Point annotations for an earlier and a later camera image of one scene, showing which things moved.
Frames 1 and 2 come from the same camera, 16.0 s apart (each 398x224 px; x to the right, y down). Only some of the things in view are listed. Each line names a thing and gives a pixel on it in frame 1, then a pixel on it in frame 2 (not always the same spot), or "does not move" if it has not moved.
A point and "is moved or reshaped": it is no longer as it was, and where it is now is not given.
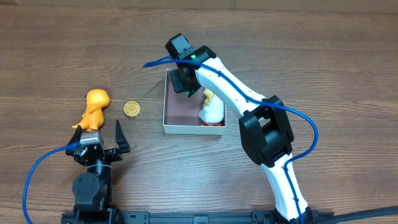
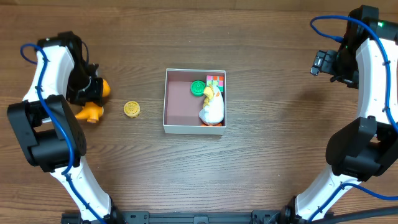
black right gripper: x=179 y=83 → x=343 y=73
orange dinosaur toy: x=92 y=119 is moved or reshaped
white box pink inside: x=181 y=112 does not move
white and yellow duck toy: x=213 y=110 does not move
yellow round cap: x=132 y=109 does not move
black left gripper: x=106 y=152 → x=90 y=91
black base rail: x=256 y=217 does not move
